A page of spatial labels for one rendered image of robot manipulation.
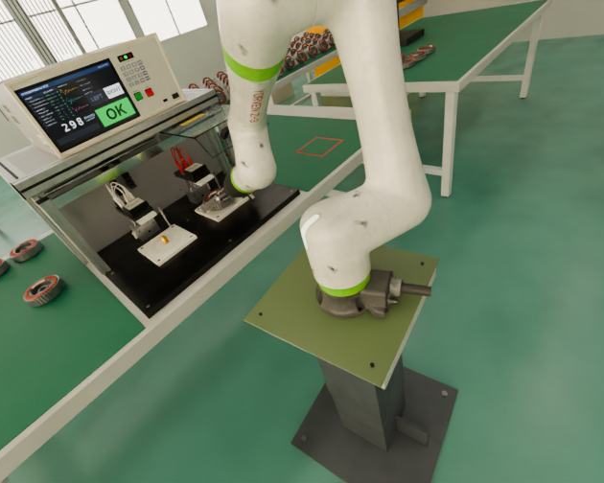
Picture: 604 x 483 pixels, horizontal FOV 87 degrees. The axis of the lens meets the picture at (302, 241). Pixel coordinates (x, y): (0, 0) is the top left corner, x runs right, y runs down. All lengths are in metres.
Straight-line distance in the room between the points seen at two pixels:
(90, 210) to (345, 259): 0.96
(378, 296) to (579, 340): 1.15
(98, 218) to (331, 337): 0.94
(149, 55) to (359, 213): 0.88
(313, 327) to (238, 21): 0.58
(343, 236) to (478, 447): 1.03
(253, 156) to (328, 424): 1.05
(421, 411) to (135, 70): 1.52
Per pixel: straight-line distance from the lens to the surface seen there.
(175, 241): 1.14
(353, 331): 0.72
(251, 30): 0.54
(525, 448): 1.47
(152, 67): 1.24
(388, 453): 1.39
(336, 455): 1.40
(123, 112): 1.20
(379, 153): 0.64
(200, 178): 1.23
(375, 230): 0.63
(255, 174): 0.86
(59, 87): 1.15
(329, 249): 0.60
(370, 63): 0.61
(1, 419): 1.08
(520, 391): 1.55
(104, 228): 1.35
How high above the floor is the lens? 1.35
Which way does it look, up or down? 39 degrees down
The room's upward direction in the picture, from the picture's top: 17 degrees counter-clockwise
